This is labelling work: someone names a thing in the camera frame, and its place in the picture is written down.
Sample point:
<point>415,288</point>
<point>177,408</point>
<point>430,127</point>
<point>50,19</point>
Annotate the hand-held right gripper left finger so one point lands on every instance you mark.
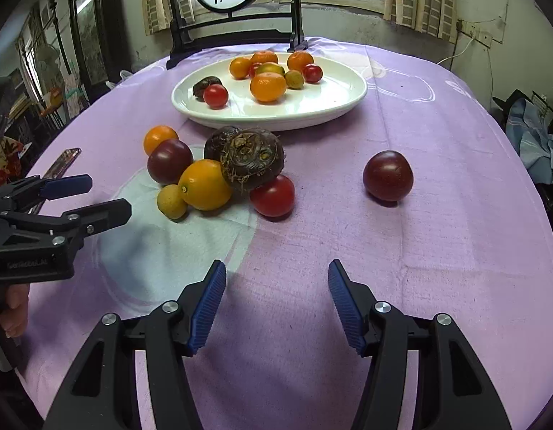
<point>208,309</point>

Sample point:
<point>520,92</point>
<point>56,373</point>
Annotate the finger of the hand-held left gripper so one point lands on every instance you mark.
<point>68,186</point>
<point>108,215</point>

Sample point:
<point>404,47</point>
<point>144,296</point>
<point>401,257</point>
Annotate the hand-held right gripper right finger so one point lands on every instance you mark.
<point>346,309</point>

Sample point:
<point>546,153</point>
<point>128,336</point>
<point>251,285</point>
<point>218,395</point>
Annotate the red tomato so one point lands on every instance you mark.
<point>273,197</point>
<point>215,96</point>
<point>313,74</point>
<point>254,69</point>

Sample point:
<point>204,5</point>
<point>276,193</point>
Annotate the small dark purple tomato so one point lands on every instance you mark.
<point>204,86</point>

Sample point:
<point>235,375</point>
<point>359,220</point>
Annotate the large orange tangerine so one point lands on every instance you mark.
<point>268,88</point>

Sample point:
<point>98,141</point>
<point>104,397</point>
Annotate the white oval plate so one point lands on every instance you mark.
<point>321,98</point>

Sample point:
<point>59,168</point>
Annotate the green-orange tangerine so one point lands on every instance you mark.
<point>271,68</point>

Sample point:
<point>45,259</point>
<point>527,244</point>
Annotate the small yellow-green citrus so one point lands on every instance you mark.
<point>171,202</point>
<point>294,79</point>

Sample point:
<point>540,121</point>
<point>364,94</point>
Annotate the person's left hand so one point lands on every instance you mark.
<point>16,311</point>

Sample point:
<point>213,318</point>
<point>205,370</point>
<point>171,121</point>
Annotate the purple tablecloth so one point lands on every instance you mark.
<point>370,242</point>

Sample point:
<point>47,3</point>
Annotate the yellow-orange citrus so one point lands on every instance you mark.
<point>204,186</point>

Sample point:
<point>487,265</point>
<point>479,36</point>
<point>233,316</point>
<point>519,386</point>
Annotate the white plastic bag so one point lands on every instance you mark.
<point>119,78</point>

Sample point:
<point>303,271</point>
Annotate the standing fan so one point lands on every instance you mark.
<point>48,60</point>

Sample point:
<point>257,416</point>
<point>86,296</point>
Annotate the small brown water chestnut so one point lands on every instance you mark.
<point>216,143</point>

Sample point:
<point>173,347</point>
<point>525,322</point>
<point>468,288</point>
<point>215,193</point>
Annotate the dark framed picture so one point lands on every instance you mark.
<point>90,36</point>

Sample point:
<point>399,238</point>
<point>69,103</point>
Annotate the large brown water chestnut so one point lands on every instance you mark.
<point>254,159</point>

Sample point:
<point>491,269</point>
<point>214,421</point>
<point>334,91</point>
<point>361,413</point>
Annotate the blue cloth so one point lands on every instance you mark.
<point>536,139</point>

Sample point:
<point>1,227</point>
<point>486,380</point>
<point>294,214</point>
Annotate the wall power outlet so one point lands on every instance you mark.
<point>473,33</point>

